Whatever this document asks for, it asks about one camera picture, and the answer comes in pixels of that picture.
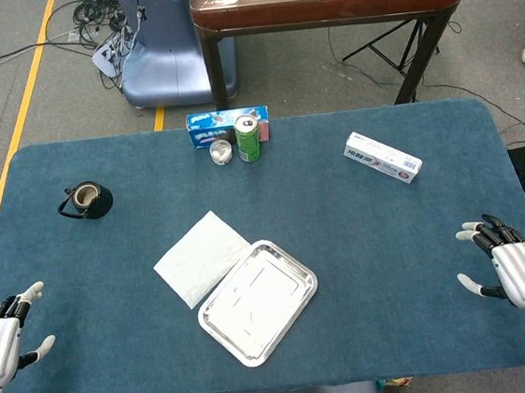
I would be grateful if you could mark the blue felt table cover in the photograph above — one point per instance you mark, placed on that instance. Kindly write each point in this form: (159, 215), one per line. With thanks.
(342, 244)

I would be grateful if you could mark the silver metal tray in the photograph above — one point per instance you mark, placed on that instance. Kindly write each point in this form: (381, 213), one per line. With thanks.
(260, 304)

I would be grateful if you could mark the green drink can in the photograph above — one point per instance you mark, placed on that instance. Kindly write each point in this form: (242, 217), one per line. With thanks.
(248, 144)

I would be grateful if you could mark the black tripod stand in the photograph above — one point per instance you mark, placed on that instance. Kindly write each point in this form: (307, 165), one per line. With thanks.
(386, 54)

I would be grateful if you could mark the white power strip with plugs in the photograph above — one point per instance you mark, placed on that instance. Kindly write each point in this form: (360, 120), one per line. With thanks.
(109, 55)

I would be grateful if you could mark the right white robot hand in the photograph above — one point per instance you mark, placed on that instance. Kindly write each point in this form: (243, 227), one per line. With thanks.
(524, 272)

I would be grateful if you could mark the pink box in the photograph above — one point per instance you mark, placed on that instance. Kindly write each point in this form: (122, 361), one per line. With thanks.
(264, 131)

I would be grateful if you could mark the small round clear container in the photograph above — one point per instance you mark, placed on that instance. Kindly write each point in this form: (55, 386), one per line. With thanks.
(221, 153)

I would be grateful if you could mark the blue Oreo cookie box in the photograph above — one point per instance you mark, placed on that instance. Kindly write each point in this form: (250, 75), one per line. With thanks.
(203, 123)

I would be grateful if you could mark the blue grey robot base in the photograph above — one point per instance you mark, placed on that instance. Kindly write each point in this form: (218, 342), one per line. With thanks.
(159, 62)

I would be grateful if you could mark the brown mahjong table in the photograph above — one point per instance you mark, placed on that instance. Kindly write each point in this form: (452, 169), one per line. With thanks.
(318, 7)

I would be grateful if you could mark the white paper sheet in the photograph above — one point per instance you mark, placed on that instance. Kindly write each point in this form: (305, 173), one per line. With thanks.
(198, 259)

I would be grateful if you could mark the white toothpaste box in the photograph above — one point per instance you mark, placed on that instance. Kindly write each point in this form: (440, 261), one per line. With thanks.
(380, 158)

